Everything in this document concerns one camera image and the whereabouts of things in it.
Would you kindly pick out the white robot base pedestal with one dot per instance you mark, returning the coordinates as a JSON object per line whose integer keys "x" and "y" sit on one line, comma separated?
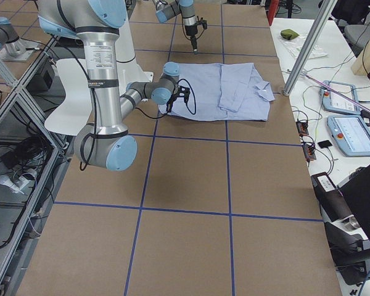
{"x": 73, "y": 114}

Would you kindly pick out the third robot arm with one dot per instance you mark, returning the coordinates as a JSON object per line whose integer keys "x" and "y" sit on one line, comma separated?
{"x": 12, "y": 47}

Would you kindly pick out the green fabric pouch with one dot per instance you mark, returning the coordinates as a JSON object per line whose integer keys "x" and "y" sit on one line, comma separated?
{"x": 289, "y": 34}

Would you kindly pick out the black monitor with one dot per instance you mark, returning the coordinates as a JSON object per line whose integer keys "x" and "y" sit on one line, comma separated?
{"x": 356, "y": 192}

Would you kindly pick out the aluminium frame post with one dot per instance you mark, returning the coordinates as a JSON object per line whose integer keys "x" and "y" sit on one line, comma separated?
{"x": 311, "y": 39}

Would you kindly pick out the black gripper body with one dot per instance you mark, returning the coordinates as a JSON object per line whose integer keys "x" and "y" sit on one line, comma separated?
{"x": 190, "y": 31}
{"x": 171, "y": 102}

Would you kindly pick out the upper teach pendant tablet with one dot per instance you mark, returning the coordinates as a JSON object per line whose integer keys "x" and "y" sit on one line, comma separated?
{"x": 332, "y": 102}

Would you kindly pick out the light blue striped shirt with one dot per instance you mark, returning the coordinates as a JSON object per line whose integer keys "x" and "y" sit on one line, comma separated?
{"x": 223, "y": 92}

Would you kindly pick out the white power strip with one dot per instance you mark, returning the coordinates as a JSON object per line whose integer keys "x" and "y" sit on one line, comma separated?
{"x": 18, "y": 184}

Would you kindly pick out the teach pendant tablet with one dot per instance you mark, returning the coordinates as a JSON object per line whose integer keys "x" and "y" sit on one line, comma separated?
{"x": 332, "y": 102}
{"x": 351, "y": 134}

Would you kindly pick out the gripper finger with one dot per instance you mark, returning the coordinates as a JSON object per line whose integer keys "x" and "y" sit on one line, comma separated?
{"x": 194, "y": 46}

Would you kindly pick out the black device with label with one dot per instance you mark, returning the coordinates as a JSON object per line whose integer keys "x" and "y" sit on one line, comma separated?
{"x": 329, "y": 197}

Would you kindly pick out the lower teach pendant tablet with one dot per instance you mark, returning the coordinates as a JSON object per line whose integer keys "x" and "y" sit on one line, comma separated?
{"x": 351, "y": 134}

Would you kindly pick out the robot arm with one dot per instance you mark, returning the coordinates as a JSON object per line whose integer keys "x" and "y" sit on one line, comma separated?
{"x": 165, "y": 11}
{"x": 106, "y": 142}

